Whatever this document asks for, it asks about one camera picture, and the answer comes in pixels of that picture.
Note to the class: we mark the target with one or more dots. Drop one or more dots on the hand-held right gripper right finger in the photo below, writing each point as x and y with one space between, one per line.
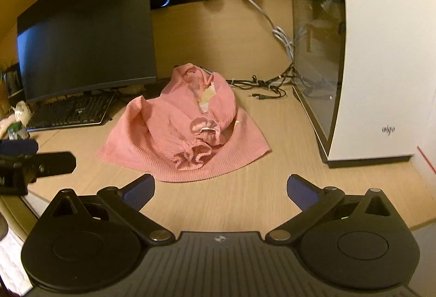
301 193

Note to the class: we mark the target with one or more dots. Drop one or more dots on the black keyboard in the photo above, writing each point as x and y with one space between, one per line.
68 111

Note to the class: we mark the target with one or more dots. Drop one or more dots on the pink knitted sweater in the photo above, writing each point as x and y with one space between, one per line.
153 133

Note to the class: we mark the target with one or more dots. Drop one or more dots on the dark glass jar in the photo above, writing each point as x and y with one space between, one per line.
12 79

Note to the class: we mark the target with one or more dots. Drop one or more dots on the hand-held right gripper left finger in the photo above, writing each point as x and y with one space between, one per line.
141 193

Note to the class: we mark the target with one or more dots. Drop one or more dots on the white computer case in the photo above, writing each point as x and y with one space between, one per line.
374 79

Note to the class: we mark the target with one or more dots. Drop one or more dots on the crumpled white wrapper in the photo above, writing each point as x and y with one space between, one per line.
22 111

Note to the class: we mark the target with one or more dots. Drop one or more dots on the white carton box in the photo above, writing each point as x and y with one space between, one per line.
430 161

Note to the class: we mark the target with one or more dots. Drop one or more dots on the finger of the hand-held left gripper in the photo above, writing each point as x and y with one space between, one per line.
20 147
58 162

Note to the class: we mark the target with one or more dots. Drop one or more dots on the green capped bottle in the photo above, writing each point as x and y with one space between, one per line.
17 132

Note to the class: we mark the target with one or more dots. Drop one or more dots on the white quilted cloth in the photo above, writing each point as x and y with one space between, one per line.
10 263

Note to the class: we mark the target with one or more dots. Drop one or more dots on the black computer monitor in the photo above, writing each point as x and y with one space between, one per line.
85 35

